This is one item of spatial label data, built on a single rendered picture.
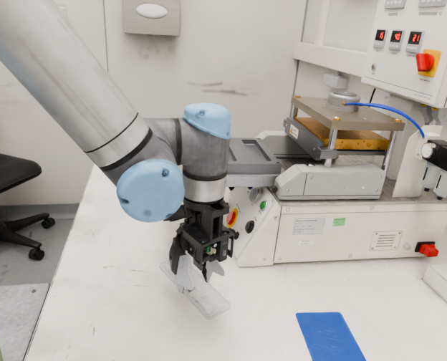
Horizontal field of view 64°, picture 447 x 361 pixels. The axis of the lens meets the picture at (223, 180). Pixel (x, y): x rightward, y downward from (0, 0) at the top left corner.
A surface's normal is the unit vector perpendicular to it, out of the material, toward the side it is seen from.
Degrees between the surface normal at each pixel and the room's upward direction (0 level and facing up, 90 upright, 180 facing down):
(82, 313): 0
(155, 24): 90
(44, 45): 82
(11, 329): 0
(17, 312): 0
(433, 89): 90
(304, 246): 90
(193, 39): 90
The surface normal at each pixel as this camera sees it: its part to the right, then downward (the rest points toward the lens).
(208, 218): -0.79, 0.20
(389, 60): -0.99, 0.00
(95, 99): 0.58, 0.17
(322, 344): 0.07, -0.91
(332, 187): 0.15, 0.41
